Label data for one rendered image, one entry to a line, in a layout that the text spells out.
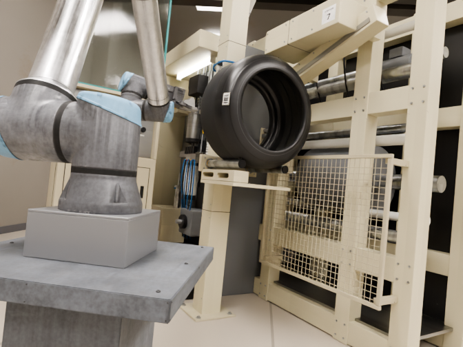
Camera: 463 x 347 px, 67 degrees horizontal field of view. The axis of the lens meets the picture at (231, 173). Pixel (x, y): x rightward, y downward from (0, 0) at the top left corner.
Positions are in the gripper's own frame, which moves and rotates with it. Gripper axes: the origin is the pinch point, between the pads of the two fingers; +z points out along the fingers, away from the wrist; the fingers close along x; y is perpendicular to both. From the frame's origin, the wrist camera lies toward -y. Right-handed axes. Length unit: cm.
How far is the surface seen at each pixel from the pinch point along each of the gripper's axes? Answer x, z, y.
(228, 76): -8.1, 9.4, 19.4
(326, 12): -25, 48, 65
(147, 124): 61, -4, -2
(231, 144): -7.6, 19.0, -12.1
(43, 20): 328, -77, 132
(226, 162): 3.6, 24.8, -19.8
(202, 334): 7, 34, -110
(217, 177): 7.7, 23.6, -27.9
